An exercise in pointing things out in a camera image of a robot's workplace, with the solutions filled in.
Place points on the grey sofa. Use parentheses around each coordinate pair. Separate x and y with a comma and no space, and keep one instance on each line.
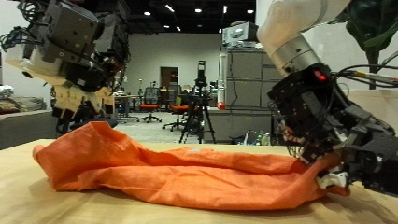
(24,127)

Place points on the wooden office desk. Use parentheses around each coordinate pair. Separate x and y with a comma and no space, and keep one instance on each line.
(128,100)

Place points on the green plastic bottles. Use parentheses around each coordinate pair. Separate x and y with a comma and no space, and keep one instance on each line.
(261,139)

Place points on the black camera tripod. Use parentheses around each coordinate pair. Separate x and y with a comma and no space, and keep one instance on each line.
(200,102)

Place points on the orange button shirt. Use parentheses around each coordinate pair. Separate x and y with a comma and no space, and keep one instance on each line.
(165,177)

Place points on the red ball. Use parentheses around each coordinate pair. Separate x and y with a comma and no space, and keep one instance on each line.
(221,105)

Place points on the white plant pot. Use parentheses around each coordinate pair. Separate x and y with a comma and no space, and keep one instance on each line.
(377,102)

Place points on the grey metal cabinet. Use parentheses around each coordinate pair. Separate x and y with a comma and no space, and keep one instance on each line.
(244,81)

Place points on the brown door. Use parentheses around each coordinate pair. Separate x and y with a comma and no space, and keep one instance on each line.
(165,76)

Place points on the grey brown cushion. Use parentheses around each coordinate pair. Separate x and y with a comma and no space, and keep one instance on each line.
(24,103)

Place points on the green leafy plant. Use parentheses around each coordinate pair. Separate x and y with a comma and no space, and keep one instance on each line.
(373,28)

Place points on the orange seat mesh chair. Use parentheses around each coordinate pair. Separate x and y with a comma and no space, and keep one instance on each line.
(178,109)
(149,106)

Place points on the grey box monitor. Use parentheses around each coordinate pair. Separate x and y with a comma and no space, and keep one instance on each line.
(240,33)

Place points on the black office chair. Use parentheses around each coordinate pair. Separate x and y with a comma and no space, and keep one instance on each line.
(108,122)

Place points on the grey low counter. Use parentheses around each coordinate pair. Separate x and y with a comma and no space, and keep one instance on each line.
(240,124)

